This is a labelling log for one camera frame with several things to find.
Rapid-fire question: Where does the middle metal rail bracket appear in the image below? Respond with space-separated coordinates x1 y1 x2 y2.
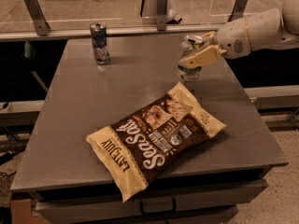
157 0 167 31

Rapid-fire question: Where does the grey drawer with handle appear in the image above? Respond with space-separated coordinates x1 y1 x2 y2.
36 179 268 224

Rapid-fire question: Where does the blue soda can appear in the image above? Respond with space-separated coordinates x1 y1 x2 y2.
90 22 110 64

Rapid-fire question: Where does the horizontal metal rail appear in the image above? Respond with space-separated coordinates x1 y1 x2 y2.
0 23 222 42

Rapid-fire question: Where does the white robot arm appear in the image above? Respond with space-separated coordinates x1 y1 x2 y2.
178 0 299 69

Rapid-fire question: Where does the metal rail bracket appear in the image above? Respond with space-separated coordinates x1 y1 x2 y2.
157 0 167 31
23 0 50 36
228 0 249 21

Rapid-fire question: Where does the brown sea salt chip bag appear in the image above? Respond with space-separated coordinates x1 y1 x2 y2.
86 83 226 202

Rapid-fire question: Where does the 7up soda can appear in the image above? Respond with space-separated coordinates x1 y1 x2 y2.
178 35 204 82

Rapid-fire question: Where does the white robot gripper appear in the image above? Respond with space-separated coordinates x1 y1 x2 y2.
180 19 250 69

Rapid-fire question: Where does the right metal rail bracket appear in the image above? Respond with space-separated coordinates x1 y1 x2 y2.
228 0 249 21

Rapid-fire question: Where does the left metal rail bracket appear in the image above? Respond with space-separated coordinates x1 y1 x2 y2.
23 0 50 36

